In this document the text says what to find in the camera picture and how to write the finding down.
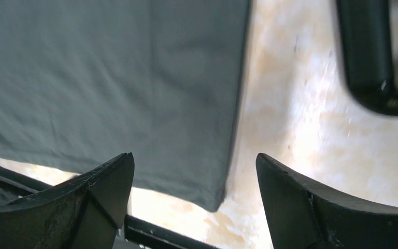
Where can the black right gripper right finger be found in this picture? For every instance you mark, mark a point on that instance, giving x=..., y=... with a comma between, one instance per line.
x=304, y=213

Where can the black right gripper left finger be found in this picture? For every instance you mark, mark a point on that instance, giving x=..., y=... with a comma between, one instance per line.
x=84, y=212

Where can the dark grey t-shirt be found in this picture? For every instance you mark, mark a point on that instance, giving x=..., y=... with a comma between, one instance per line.
x=84, y=81

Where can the black poker chip case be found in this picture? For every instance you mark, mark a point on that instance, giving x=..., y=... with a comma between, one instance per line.
x=365, y=40

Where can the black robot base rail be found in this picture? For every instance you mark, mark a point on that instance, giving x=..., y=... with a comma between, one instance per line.
x=135, y=232

